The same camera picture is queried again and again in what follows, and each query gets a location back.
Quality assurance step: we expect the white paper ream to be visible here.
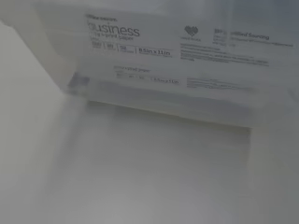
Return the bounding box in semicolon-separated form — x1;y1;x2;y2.
36;6;299;91

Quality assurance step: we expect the clear plastic box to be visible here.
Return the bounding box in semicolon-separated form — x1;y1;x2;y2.
0;0;299;129

